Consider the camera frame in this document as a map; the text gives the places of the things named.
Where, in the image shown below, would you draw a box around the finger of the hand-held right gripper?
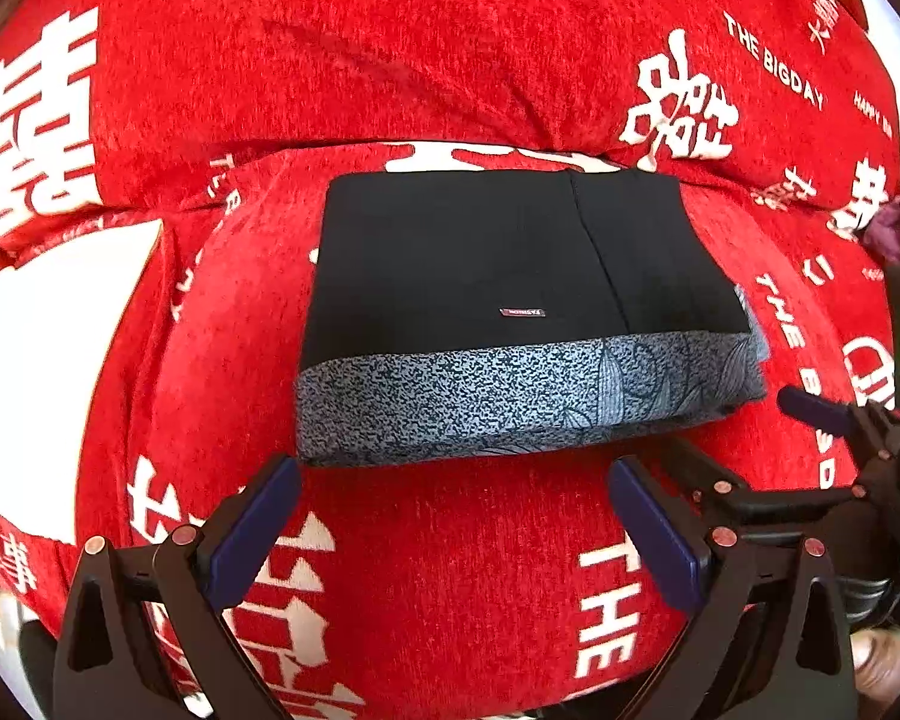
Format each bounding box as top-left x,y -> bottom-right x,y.
634,446 -> 897,537
776,385 -> 900,470

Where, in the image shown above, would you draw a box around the person's right hand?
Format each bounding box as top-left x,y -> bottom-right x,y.
849,626 -> 900,700

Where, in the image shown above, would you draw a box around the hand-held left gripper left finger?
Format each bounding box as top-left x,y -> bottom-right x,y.
51,452 -> 303,720

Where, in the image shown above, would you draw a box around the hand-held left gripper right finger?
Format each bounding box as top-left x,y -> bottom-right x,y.
607,455 -> 861,720

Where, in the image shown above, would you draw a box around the red printed sofa cover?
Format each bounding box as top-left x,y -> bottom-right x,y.
0,0 -> 900,720

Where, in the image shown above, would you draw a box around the black pants with grey pattern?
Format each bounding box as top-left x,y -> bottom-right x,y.
294,170 -> 770,467

